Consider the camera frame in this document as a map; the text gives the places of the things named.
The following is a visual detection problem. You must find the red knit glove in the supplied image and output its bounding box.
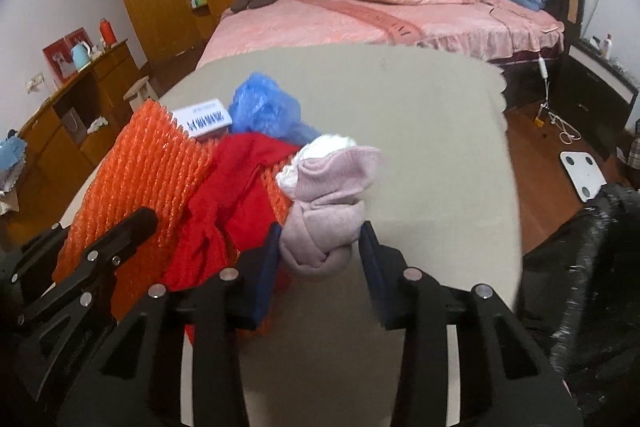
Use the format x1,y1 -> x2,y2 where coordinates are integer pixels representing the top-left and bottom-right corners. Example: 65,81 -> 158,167
160,132 -> 299,291

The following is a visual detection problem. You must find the orange foam net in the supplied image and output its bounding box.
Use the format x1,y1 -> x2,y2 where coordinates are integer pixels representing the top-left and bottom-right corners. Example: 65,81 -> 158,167
52,98 -> 294,323

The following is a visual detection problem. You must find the pink sock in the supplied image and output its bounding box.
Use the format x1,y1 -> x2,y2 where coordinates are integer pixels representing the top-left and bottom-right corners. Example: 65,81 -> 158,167
279,145 -> 381,280

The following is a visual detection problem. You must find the white blue paper box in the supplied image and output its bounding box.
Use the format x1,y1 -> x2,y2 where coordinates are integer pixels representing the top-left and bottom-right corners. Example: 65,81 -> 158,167
171,98 -> 232,140

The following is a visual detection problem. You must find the blue plastic bag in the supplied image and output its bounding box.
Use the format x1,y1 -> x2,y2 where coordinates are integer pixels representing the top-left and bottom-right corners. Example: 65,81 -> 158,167
228,72 -> 321,146

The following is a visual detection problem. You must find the black lined trash bin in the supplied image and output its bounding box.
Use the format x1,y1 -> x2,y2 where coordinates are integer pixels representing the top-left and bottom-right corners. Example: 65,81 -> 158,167
516,184 -> 639,426

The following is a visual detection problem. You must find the beige table cloth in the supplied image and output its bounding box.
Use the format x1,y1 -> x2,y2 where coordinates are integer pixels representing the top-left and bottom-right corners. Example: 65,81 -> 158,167
60,43 -> 524,427

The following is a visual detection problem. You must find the wooden sideboard cabinet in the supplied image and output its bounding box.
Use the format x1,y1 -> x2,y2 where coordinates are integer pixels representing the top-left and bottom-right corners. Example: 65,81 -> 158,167
1,41 -> 141,249

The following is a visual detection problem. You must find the white bathroom scale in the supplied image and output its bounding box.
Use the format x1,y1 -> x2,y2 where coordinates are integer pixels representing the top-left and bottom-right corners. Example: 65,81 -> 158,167
560,150 -> 606,202

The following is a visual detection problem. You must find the white cloth in cabinet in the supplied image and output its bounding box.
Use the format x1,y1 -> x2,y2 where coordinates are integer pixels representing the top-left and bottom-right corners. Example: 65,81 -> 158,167
87,116 -> 110,134

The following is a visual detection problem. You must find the small white stool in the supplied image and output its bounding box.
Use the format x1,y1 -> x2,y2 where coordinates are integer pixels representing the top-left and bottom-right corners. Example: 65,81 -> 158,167
122,76 -> 158,112

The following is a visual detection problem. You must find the light blue kettle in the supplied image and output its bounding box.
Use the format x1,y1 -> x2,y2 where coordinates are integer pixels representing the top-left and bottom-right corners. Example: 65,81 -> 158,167
70,41 -> 91,70

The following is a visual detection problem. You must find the black white nightstand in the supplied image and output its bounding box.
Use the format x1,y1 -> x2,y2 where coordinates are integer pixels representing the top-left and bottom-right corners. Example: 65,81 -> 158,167
549,40 -> 639,160

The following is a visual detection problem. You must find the red thermos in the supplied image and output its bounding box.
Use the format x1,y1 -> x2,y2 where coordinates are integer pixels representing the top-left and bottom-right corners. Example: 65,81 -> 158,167
99,18 -> 117,48

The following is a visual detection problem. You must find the white lotion bottle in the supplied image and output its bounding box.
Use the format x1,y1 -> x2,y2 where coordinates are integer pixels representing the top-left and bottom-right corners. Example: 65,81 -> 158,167
600,34 -> 613,61

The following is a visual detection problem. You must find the pink covered bed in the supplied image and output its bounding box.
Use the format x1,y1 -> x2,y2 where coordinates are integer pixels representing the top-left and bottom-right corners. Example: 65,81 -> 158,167
198,0 -> 565,67

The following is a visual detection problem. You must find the white cable with controller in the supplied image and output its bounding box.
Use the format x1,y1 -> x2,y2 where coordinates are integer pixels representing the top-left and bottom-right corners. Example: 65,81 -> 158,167
534,55 -> 584,146

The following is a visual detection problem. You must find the red picture frame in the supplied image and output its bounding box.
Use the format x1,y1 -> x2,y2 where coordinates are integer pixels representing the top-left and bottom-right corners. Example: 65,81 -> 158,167
42,27 -> 92,84

